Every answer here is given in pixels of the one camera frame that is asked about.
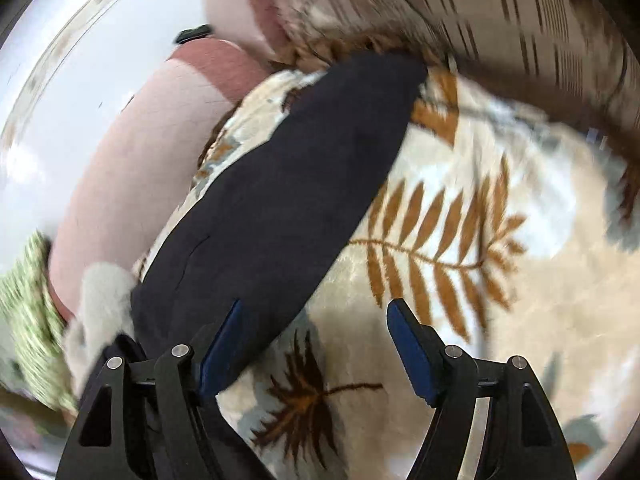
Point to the green checked cloth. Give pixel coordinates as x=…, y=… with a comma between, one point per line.
x=30, y=305

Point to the striped floral sofa cushion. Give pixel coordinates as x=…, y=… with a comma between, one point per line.
x=500, y=5

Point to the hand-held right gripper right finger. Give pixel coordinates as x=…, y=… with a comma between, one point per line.
x=407, y=350

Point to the white fluffy cloth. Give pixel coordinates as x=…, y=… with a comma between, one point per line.
x=100, y=305

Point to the pink sofa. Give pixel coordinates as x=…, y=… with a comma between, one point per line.
x=125, y=170

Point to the leaf print plush blanket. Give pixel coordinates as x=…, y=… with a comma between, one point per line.
x=450, y=200

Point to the small black object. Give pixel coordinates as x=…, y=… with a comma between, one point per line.
x=195, y=34

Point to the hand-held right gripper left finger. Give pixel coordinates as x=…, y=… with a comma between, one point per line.
x=220, y=355

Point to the black garment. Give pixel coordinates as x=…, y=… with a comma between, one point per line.
x=300, y=185

